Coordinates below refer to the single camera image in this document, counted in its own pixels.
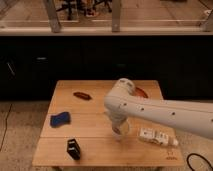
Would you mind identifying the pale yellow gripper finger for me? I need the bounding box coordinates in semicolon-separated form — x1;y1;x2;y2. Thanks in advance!
119;121;129;135

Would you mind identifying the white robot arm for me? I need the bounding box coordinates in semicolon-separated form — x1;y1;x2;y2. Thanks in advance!
104;78;213;139

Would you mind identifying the black standing eraser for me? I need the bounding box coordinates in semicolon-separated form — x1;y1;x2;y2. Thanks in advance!
67;139;80;160

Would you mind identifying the white paper cup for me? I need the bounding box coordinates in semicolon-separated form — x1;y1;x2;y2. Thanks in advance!
112;127;129;141

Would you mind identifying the white plastic bottle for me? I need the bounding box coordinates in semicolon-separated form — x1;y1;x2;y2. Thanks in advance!
139;128;179;146

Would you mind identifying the orange bowl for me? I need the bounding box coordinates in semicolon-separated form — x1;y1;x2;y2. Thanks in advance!
135;87;148;98

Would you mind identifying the wooden table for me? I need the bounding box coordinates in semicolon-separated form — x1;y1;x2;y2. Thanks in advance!
33;80;183;169

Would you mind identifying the dark red chili pepper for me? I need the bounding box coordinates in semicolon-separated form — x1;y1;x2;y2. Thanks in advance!
73;92;92;100

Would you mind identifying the blue sponge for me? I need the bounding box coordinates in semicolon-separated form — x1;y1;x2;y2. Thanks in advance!
50;112;70;127

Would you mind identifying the black office chair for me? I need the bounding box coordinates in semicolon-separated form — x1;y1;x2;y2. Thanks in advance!
57;0;112;20

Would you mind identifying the black cable on floor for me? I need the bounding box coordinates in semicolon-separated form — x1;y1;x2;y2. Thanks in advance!
186;152;213;171

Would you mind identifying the thin cable on left floor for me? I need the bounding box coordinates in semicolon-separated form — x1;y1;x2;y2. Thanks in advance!
0;102;14;153

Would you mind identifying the grey metal post middle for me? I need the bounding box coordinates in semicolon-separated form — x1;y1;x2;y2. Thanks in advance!
112;0;121;32

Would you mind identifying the grey metal post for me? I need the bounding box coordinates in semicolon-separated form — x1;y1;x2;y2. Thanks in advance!
112;0;121;32
43;0;61;33

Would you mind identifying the grey metal post left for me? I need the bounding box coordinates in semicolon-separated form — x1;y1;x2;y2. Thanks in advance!
43;0;61;33

